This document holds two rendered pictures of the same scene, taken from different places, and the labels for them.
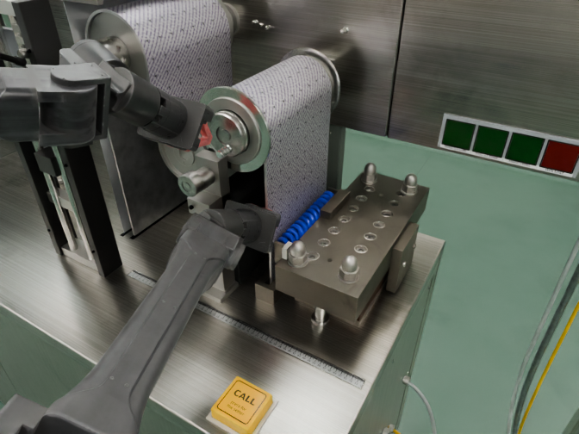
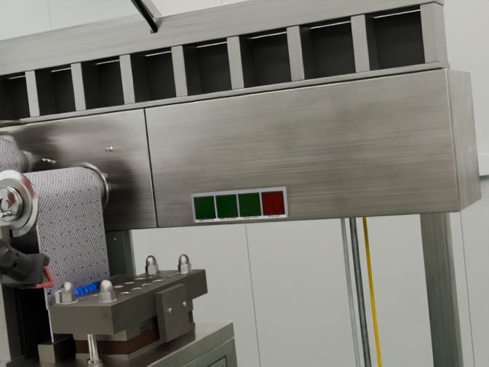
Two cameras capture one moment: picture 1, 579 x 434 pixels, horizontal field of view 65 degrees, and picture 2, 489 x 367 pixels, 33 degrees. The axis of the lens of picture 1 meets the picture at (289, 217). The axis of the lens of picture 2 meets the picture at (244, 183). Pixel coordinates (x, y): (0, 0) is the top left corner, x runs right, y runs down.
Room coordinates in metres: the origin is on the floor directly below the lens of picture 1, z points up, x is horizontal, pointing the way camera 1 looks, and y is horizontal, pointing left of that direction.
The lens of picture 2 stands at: (-1.14, -0.29, 1.34)
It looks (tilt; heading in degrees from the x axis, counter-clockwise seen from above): 3 degrees down; 356
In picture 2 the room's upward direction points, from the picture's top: 6 degrees counter-clockwise
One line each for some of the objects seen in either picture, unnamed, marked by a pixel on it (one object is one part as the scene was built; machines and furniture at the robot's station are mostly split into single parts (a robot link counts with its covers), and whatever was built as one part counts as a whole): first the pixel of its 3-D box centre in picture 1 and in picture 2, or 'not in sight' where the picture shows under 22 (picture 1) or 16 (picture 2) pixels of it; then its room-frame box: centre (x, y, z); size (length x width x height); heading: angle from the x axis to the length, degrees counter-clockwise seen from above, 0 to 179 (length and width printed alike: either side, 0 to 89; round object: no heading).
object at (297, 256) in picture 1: (297, 251); (67, 292); (0.62, -0.01, 1.05); 0.04 x 0.04 x 0.04
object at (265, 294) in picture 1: (299, 254); (86, 336); (0.77, -0.02, 0.92); 0.28 x 0.04 x 0.04; 149
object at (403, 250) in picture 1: (403, 257); (173, 312); (0.71, -0.23, 0.96); 0.10 x 0.03 x 0.11; 149
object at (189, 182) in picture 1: (190, 183); not in sight; (0.65, 0.16, 1.18); 0.04 x 0.02 x 0.04; 59
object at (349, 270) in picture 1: (349, 266); (106, 290); (0.58, -0.10, 1.05); 0.04 x 0.04 x 0.04
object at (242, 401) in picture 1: (242, 406); not in sight; (0.41, 0.07, 0.91); 0.07 x 0.07 x 0.02; 59
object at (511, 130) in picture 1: (507, 145); (239, 205); (0.78, -0.41, 1.18); 0.25 x 0.01 x 0.07; 59
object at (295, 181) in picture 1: (299, 183); (76, 258); (0.77, -0.02, 1.10); 0.23 x 0.01 x 0.18; 149
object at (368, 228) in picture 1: (359, 233); (134, 298); (0.74, -0.14, 1.00); 0.40 x 0.16 x 0.06; 149
